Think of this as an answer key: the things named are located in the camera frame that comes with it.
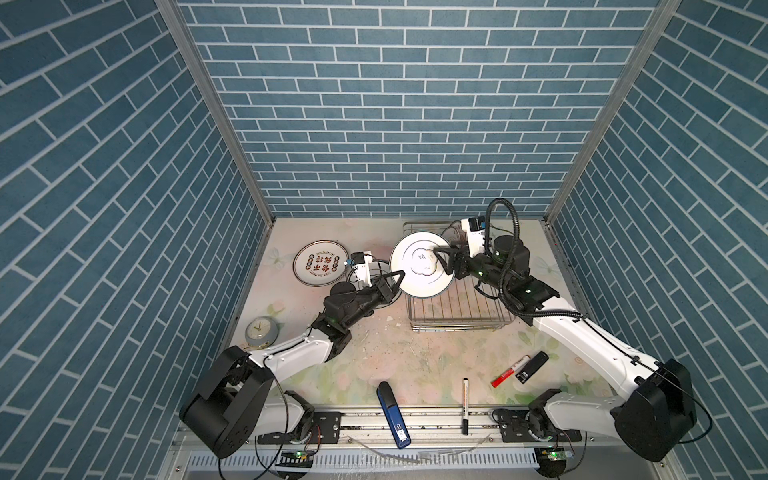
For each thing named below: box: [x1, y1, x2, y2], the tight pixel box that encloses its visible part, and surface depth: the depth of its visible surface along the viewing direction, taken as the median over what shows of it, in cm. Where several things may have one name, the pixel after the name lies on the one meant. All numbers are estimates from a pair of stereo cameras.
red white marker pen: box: [490, 355, 531, 388], surface depth 84 cm
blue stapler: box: [376, 381, 412, 449], surface depth 74 cm
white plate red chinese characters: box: [292, 240, 349, 287], surface depth 107 cm
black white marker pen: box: [462, 377, 469, 436], surface depth 78 cm
